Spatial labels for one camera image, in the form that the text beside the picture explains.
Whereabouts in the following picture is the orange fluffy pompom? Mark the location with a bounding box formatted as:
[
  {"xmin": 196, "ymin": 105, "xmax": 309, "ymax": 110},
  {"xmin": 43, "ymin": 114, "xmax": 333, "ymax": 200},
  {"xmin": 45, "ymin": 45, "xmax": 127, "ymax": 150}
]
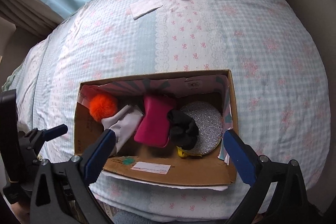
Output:
[{"xmin": 89, "ymin": 93, "xmax": 118, "ymax": 122}]

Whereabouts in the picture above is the grey cleaning cloth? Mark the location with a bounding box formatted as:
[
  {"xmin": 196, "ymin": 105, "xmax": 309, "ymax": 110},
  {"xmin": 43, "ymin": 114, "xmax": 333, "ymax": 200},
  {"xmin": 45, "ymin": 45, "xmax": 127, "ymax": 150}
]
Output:
[{"xmin": 101, "ymin": 105, "xmax": 143, "ymax": 156}]

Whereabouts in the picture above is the silver glitter yellow sponge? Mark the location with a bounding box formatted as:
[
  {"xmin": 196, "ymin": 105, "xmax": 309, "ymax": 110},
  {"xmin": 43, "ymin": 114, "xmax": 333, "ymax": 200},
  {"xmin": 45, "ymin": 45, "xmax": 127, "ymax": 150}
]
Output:
[{"xmin": 177, "ymin": 101, "xmax": 223, "ymax": 159}]

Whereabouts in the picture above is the magenta pouch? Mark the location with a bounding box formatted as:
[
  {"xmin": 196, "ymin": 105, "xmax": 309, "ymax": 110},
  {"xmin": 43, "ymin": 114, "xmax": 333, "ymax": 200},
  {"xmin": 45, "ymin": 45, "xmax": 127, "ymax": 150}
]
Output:
[{"xmin": 134, "ymin": 94, "xmax": 176, "ymax": 148}]

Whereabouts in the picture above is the black scrunchie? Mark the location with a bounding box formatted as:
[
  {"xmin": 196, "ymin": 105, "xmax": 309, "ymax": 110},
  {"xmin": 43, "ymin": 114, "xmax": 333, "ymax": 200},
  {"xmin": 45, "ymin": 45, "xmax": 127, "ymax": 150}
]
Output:
[{"xmin": 167, "ymin": 109, "xmax": 199, "ymax": 150}]

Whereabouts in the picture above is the white paper towel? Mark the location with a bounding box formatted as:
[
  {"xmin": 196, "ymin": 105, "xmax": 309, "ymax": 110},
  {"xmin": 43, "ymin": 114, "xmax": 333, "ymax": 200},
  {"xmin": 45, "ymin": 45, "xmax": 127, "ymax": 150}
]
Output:
[{"xmin": 129, "ymin": 0, "xmax": 163, "ymax": 20}]

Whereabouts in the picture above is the cardboard box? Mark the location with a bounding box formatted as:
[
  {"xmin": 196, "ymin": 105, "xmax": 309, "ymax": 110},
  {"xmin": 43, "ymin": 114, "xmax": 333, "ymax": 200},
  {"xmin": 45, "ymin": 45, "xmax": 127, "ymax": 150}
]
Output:
[{"xmin": 75, "ymin": 70, "xmax": 238, "ymax": 187}]

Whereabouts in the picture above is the brown left curtain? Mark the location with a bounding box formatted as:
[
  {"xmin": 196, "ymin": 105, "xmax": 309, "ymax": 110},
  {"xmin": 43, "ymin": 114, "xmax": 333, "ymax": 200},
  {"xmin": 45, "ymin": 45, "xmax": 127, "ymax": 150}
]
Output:
[{"xmin": 1, "ymin": 0, "xmax": 63, "ymax": 38}]

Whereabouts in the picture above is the checkered floral bed sheet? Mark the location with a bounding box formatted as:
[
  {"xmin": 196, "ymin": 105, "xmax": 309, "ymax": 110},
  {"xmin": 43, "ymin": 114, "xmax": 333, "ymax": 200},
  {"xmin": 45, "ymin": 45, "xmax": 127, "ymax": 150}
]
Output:
[{"xmin": 1, "ymin": 0, "xmax": 332, "ymax": 223}]

